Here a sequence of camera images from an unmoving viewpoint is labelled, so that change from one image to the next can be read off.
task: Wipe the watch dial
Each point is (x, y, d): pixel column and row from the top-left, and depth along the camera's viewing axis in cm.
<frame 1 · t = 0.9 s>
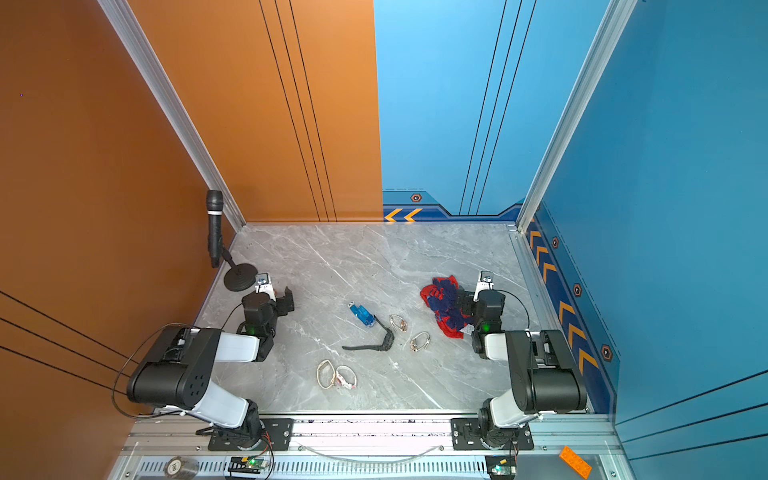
left hand: (273, 286, 94), fingers open
right hand: (477, 288, 94), fingers open
red and blue cloth: (443, 298, 96), point 4 cm above the table
rose gold watch upper: (398, 322, 94), on the table
beige band watch: (326, 374, 84), on the table
pink white watch: (346, 377, 82), point 2 cm above the table
black microphone on stand: (242, 276, 104), point 2 cm above the table

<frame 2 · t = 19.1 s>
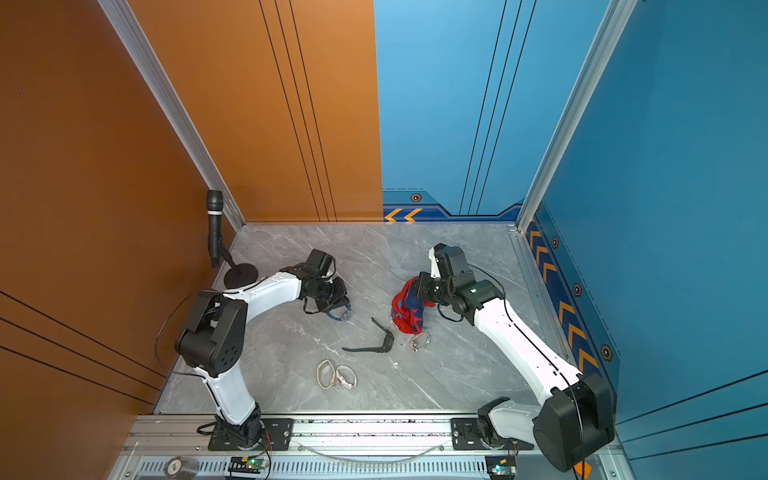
left hand: (354, 295, 95), fingers closed
right hand: (413, 284, 80), fingers closed
red and blue cloth: (407, 308, 92), point 6 cm above the table
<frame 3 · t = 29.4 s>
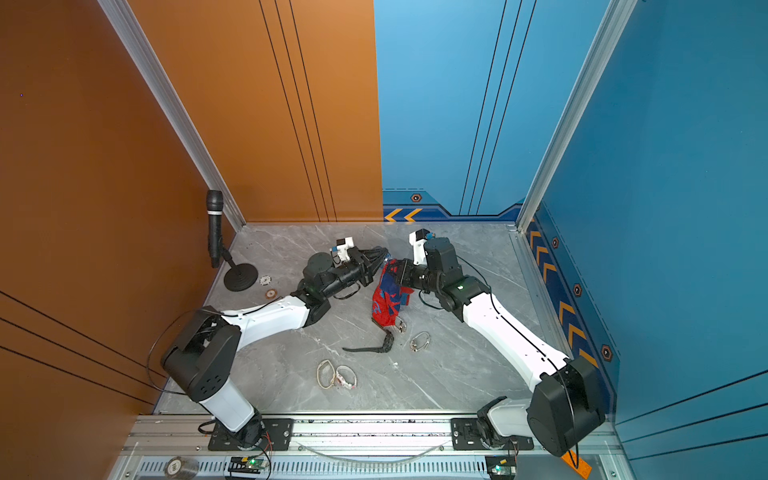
left hand: (390, 248, 76), fingers closed
right hand: (390, 268, 78), fingers closed
red and blue cloth: (389, 296, 79), point 19 cm above the table
white round disc: (265, 280, 105), on the table
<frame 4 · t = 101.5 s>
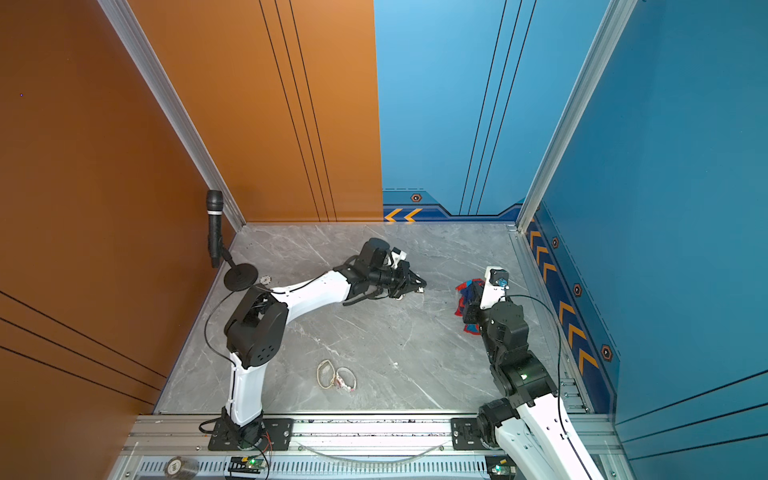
left hand: (430, 280, 83), fingers closed
right hand: (476, 284, 72), fingers closed
red and blue cloth: (462, 290, 77), point 22 cm above the table
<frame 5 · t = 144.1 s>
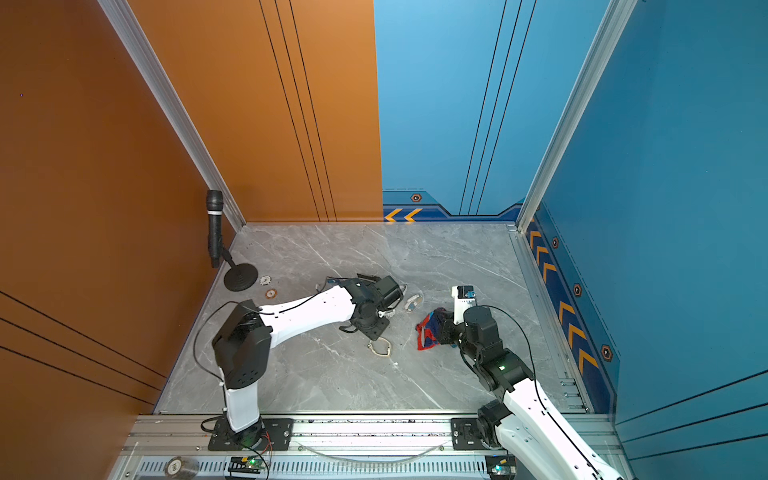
left hand: (376, 324, 87), fingers open
right hand: (437, 313, 79), fingers closed
red and blue cloth: (427, 333, 84), point 8 cm above the table
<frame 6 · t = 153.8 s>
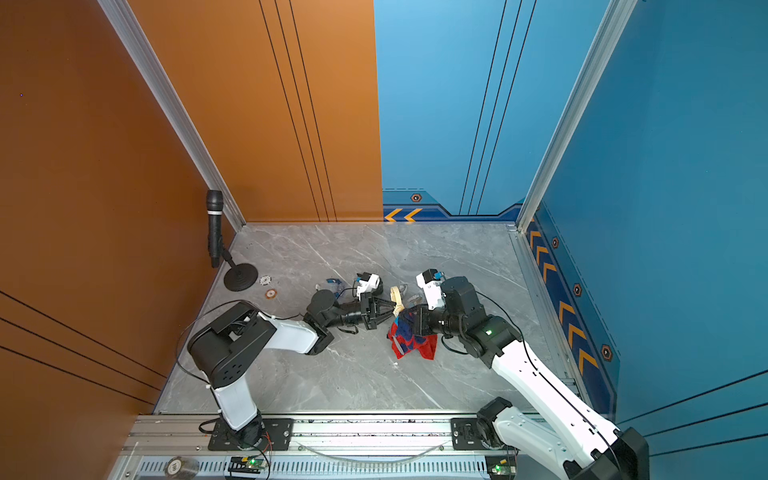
left hand: (399, 308, 74), fingers closed
right hand: (404, 315, 73), fingers closed
red and blue cloth: (402, 340, 74), point 17 cm above the table
